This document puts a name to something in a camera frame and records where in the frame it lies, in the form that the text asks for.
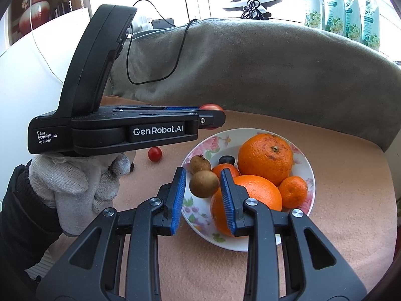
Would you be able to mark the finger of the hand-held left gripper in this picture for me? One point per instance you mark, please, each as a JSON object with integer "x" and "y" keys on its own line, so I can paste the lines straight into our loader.
{"x": 213, "y": 120}
{"x": 181, "y": 108}

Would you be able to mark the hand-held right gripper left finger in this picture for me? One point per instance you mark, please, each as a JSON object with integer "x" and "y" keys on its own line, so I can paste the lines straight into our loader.
{"x": 177, "y": 200}

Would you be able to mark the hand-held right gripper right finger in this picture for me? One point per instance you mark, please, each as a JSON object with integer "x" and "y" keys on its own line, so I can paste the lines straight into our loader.
{"x": 227, "y": 203}

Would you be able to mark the red cherry tomato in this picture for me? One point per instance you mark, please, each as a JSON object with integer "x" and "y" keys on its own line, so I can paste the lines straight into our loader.
{"x": 213, "y": 108}
{"x": 154, "y": 154}

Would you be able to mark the white floral plate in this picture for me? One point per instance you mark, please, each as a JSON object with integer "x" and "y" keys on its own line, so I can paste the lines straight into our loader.
{"x": 216, "y": 141}

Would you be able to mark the large brown longan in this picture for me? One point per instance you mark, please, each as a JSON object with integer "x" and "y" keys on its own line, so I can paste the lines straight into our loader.
{"x": 203, "y": 183}

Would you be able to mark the small tangerine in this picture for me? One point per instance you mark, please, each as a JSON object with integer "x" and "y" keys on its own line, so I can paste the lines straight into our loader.
{"x": 293, "y": 192}
{"x": 233, "y": 170}

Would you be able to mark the large smooth orange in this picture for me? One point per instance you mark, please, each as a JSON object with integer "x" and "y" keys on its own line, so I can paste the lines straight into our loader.
{"x": 260, "y": 191}

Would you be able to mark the brown kiwi smaller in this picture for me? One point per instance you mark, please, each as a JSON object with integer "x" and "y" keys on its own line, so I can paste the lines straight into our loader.
{"x": 200, "y": 163}

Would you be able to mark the rough blemished orange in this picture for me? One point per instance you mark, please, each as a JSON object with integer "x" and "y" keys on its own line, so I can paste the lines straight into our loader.
{"x": 266, "y": 160}

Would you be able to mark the person's left forearm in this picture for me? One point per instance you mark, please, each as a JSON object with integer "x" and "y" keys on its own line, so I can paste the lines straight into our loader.
{"x": 25, "y": 219}

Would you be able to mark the person's left hand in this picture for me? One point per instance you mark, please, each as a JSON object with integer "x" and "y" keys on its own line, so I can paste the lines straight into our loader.
{"x": 72, "y": 188}

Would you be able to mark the grey blanket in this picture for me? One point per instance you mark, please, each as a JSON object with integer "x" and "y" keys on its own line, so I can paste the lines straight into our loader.
{"x": 250, "y": 69}

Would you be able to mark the white power strip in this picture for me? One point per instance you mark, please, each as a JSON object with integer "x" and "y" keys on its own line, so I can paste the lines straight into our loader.
{"x": 142, "y": 22}

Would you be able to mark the black power adapter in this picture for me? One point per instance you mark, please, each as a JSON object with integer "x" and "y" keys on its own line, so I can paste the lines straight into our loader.
{"x": 163, "y": 23}

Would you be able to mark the red floral vase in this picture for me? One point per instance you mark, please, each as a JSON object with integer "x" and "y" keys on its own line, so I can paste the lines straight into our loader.
{"x": 34, "y": 15}

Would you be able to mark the pink blanket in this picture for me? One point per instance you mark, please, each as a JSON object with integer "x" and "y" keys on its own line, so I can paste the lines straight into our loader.
{"x": 344, "y": 194}

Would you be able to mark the round white disc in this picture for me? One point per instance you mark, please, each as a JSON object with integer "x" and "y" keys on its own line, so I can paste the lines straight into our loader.
{"x": 238, "y": 4}

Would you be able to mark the floral refill pouch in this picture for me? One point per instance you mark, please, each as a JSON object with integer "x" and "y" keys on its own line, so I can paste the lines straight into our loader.
{"x": 333, "y": 6}
{"x": 313, "y": 1}
{"x": 371, "y": 22}
{"x": 352, "y": 12}

